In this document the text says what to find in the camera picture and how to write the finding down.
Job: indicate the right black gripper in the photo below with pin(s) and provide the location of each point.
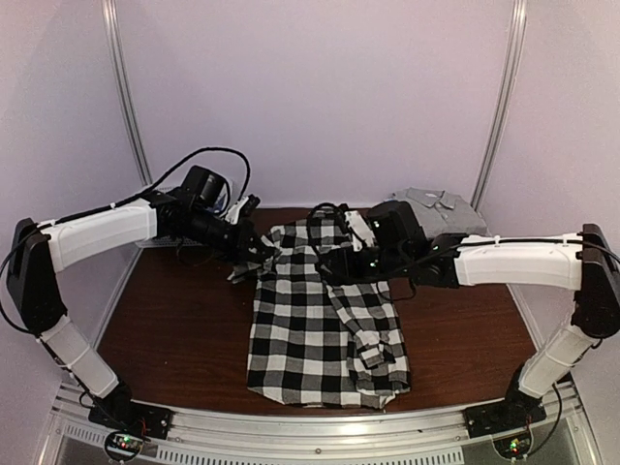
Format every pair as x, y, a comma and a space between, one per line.
342, 264

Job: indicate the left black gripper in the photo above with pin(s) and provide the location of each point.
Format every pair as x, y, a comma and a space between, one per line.
245, 235

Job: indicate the black white plaid shirt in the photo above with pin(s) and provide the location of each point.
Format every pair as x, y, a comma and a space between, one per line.
312, 344

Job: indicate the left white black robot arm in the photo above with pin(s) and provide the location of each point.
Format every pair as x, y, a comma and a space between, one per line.
41, 251

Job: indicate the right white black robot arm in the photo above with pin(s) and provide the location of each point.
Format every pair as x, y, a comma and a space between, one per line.
389, 242

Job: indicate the white plastic mesh basket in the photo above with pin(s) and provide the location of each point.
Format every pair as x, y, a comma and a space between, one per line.
160, 239

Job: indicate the folded grey collared shirt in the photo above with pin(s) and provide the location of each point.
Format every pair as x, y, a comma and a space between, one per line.
441, 212

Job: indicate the left small circuit board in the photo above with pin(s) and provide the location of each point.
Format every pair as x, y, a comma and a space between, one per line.
122, 446

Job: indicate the small circuit board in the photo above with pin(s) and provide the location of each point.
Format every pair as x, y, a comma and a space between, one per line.
512, 448
122, 446

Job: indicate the right small circuit board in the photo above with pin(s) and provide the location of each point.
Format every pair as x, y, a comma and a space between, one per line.
512, 448

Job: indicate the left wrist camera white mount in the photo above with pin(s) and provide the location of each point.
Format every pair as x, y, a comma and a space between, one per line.
241, 209

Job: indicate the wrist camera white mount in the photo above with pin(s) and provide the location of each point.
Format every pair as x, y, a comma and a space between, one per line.
241, 209
362, 235

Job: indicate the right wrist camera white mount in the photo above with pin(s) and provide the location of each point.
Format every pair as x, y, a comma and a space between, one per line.
362, 235

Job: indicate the aluminium front rail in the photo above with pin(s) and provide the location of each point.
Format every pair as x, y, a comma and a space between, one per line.
431, 436

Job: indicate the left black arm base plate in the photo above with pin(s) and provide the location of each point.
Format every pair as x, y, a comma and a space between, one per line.
140, 419

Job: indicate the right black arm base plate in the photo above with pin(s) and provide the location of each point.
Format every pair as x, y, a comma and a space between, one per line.
513, 412

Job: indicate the left aluminium frame post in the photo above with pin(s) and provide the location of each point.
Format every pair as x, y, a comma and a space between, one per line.
128, 112

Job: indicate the aluminium frame post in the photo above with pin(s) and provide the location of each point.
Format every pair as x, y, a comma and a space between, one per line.
513, 55
128, 112

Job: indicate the right aluminium frame post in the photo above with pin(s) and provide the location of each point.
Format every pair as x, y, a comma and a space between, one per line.
513, 55

